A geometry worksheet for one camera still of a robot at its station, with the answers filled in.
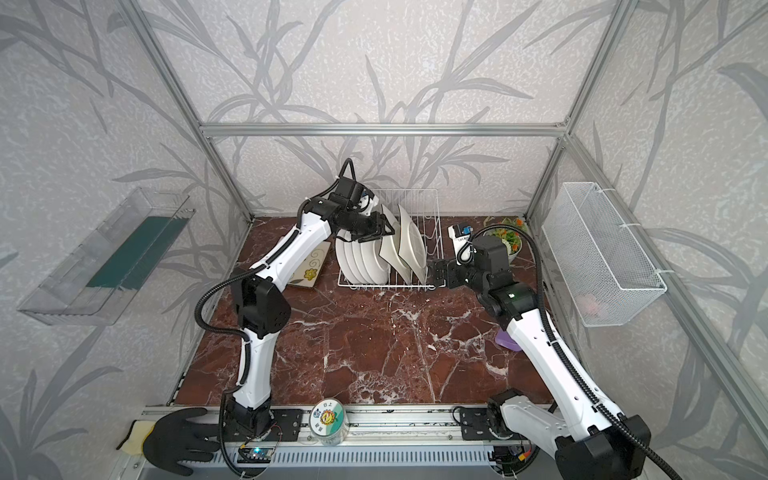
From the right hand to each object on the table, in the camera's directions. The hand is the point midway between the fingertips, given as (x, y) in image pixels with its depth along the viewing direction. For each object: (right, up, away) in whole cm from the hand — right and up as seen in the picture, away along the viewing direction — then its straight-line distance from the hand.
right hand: (446, 248), depth 76 cm
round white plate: (-29, -3, +13) cm, 32 cm away
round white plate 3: (-23, -3, +13) cm, 27 cm away
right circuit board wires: (+16, -52, -3) cm, 54 cm away
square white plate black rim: (-15, -1, +13) cm, 20 cm away
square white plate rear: (-8, -1, +12) cm, 15 cm away
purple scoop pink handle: (+19, -27, +11) cm, 35 cm away
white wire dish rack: (-3, +16, +44) cm, 47 cm away
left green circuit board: (-47, -50, -5) cm, 68 cm away
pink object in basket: (+35, -14, -3) cm, 37 cm away
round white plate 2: (-26, -1, +13) cm, 29 cm away
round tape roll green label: (-28, -39, -9) cm, 49 cm away
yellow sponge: (-76, -47, -5) cm, 89 cm away
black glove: (-66, -45, -6) cm, 81 cm away
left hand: (-14, +7, +11) cm, 19 cm away
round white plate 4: (-19, -6, +16) cm, 26 cm away
